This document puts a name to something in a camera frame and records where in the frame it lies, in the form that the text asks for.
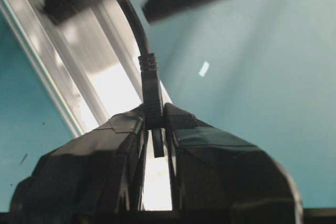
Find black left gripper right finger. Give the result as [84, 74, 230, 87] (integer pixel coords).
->
[164, 103, 303, 223]

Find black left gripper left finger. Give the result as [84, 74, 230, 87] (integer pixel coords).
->
[9, 106, 147, 223]

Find black USB cable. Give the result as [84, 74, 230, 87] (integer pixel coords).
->
[114, 0, 166, 158]

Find small pale tape piece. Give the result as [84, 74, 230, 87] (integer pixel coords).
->
[198, 61, 209, 77]

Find grey aluminium rail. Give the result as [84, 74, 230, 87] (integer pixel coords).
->
[1, 0, 143, 136]

